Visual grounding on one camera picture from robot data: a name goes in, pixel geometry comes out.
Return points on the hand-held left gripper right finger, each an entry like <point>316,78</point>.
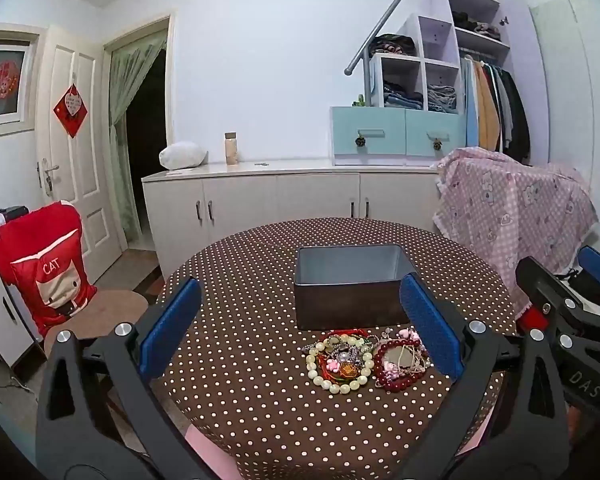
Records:
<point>430,330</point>

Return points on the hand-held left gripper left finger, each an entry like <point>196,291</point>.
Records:
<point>172,330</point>

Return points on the pink flower ornament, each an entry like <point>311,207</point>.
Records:
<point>409,334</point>
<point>390,375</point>

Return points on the grey metal box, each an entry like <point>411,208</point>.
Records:
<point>350,302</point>

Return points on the black bag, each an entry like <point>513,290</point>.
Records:
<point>580,280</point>

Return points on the brown wooden chair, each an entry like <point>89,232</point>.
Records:
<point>110,310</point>

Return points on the pink printed cloth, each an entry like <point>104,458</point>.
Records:
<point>510,210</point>

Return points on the plain pink cloth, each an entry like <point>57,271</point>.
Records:
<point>205,447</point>

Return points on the red CAT bag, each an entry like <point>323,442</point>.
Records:
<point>35,245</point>

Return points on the row of dark hanging clothes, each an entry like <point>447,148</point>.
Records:
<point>515,115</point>

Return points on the white sideboard cabinet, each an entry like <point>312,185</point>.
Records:
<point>280,200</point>

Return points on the white low cabinet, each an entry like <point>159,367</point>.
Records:
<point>2,310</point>

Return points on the white stuffed bag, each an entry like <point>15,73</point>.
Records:
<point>182,155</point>

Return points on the tan hanging coat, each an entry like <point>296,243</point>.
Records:
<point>487,110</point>

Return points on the white panel door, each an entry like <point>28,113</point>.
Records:
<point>87,170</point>

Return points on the light blue hanging garment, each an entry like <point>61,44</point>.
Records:
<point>471,110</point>

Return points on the white wardrobe panel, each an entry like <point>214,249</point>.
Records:
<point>565,85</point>

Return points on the tall beige jar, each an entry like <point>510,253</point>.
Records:
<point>231,150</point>

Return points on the black device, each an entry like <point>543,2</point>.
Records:
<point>12,214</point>

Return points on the teal drawer unit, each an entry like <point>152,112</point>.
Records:
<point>345,150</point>

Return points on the folded grey clothes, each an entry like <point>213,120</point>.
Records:
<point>441,97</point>

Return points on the green curtain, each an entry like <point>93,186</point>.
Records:
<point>130,110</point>

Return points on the folded blue jeans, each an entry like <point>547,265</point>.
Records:
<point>402,96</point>

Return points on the small green plant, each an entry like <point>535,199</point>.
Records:
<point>358,101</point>

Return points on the red diamond door decoration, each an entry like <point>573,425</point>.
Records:
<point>71,110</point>

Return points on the dark shelf clothes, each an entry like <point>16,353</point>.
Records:
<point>475,25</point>

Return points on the white and blue shelf unit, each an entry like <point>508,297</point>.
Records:
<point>435,35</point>

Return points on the white framed window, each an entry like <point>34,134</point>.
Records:
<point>10,110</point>

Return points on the dark bundled clothes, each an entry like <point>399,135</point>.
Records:
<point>392,44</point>

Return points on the grey metal handrail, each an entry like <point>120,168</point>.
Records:
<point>380,26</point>

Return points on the red paper cut decoration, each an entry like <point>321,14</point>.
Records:
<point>4,80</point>

